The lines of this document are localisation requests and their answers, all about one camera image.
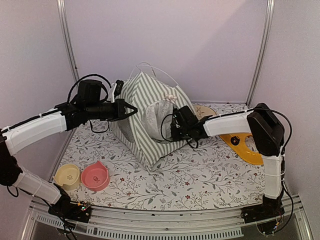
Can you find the pink pet bowl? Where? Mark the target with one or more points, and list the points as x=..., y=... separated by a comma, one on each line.
x=95, y=177

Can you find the cream pet bowl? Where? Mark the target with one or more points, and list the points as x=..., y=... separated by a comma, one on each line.
x=68, y=177

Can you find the aluminium frame post right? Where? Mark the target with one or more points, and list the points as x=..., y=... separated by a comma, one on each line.
x=268, y=19

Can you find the front aluminium rail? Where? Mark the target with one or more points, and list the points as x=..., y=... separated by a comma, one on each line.
x=126, y=224

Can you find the round wooden floral plate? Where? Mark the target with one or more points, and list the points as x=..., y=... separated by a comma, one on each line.
x=202, y=111

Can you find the yellow double pet bowl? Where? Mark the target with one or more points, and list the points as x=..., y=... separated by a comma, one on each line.
x=237, y=142

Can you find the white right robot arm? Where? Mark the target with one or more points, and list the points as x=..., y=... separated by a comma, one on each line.
x=255, y=134

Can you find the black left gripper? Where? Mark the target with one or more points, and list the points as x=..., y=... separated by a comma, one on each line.
x=120, y=103

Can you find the aluminium frame post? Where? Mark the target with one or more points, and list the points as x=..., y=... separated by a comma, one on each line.
x=268, y=19
x=61, y=7

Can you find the aluminium frame post left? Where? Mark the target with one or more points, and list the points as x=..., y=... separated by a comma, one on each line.
x=61, y=7

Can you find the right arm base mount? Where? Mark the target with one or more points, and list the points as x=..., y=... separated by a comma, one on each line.
x=261, y=212

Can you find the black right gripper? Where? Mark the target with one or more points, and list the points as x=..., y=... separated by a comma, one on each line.
x=176, y=136

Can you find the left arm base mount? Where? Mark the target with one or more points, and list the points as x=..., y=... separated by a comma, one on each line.
x=68, y=210

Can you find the green striped pet tent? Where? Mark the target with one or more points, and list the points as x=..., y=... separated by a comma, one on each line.
x=147, y=133

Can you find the floral table mat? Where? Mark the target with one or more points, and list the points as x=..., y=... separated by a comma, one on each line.
x=210, y=176

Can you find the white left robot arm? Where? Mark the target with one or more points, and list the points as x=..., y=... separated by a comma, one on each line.
x=15, y=139

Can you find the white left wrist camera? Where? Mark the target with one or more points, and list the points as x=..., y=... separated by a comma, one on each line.
x=115, y=90

